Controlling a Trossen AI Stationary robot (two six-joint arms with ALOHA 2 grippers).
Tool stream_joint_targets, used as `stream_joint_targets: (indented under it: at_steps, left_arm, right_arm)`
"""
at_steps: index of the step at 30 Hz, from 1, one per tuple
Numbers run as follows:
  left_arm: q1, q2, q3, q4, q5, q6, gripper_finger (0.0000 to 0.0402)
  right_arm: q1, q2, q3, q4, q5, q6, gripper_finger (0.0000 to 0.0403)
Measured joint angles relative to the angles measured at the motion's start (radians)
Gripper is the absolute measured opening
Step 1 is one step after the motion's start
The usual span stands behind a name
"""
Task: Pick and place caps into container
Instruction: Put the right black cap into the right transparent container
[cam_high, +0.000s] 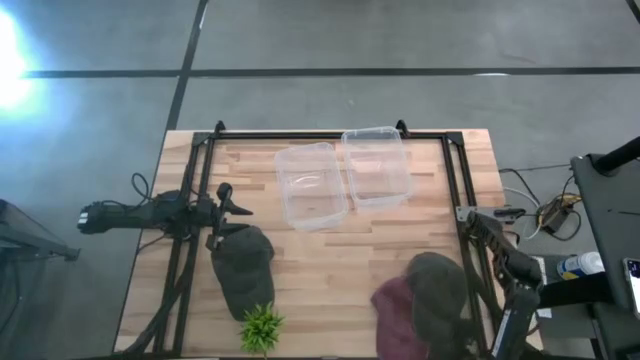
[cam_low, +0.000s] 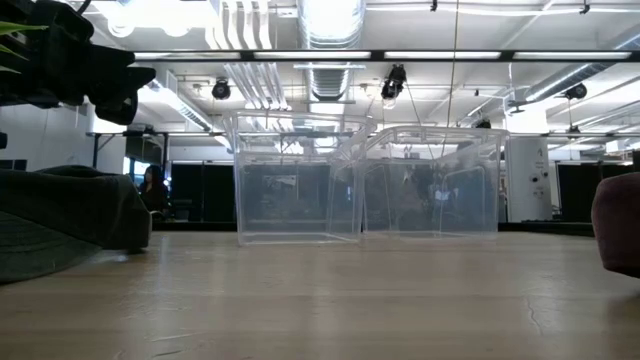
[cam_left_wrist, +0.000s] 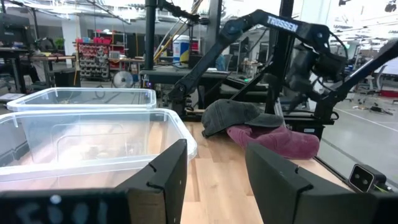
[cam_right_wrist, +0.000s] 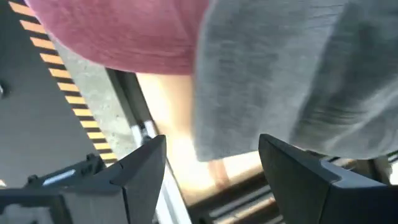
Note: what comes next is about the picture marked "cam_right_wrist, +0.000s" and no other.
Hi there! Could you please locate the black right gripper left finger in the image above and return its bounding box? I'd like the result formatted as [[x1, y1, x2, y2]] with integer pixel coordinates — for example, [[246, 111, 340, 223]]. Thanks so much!
[[60, 134, 167, 224]]

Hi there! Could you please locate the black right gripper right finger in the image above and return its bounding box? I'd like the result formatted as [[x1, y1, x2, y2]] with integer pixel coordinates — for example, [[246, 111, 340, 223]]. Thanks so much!
[[258, 133, 398, 224]]

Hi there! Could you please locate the grey cap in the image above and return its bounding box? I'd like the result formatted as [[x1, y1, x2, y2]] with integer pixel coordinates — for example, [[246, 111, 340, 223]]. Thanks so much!
[[193, 0, 398, 162]]

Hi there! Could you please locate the pink cap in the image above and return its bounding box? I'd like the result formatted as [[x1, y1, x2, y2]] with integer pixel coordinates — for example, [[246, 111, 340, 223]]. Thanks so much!
[[24, 0, 210, 76]]

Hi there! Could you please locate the yellow black hazard tape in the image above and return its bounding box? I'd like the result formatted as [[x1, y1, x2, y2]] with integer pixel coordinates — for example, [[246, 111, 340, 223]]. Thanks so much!
[[8, 1, 119, 165]]

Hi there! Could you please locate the aluminium frame rail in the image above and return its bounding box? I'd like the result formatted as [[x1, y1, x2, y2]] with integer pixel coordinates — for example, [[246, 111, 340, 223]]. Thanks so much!
[[105, 68, 193, 224]]

